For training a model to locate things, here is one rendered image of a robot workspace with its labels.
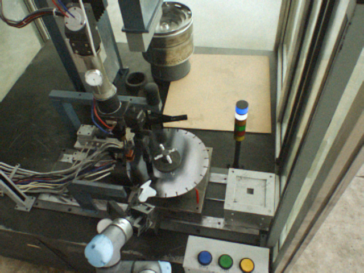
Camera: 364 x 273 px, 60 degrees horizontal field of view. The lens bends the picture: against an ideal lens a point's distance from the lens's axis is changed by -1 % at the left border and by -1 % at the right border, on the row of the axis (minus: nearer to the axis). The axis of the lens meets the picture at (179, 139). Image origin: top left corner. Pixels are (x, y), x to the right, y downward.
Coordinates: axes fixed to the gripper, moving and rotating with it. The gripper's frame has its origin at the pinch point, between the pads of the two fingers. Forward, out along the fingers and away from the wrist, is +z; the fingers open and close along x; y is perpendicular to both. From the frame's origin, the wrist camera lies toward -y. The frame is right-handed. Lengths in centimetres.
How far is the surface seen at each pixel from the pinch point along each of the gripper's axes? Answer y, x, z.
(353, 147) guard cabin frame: 52, 49, -40
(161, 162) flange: -0.6, 10.2, 11.0
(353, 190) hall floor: 94, -26, 129
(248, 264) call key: 41.5, -7.6, -5.7
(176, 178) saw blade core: 7.4, 7.0, 8.3
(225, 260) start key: 34.1, -8.3, -6.8
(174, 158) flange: 3.9, 12.1, 13.8
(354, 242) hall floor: 98, -47, 98
